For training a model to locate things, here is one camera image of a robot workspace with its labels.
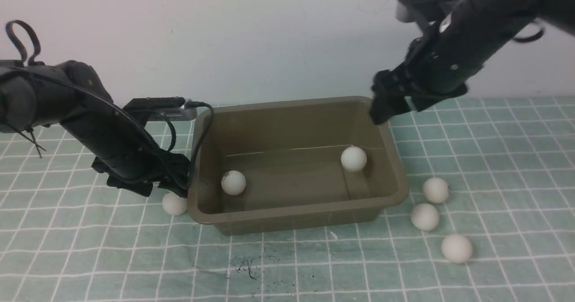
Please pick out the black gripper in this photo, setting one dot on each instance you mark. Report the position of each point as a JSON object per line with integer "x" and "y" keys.
{"x": 138, "y": 171}
{"x": 402, "y": 90}

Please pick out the plain white ping-pong ball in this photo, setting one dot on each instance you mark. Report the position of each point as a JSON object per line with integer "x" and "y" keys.
{"x": 353, "y": 159}
{"x": 436, "y": 190}
{"x": 457, "y": 248}
{"x": 173, "y": 204}
{"x": 425, "y": 217}

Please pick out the white ping-pong ball red logo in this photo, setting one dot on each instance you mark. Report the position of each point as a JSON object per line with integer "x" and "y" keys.
{"x": 233, "y": 182}

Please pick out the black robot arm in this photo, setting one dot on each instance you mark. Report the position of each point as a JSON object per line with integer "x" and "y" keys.
{"x": 458, "y": 37}
{"x": 72, "y": 95}

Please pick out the olive green plastic bin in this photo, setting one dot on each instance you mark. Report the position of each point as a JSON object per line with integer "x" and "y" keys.
{"x": 290, "y": 154}

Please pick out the green checkered tablecloth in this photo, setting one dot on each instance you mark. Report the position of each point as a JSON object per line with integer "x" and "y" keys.
{"x": 509, "y": 162}

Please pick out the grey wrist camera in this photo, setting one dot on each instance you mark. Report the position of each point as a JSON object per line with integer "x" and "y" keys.
{"x": 155, "y": 109}

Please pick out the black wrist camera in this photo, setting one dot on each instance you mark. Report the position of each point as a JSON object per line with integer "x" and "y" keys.
{"x": 408, "y": 11}

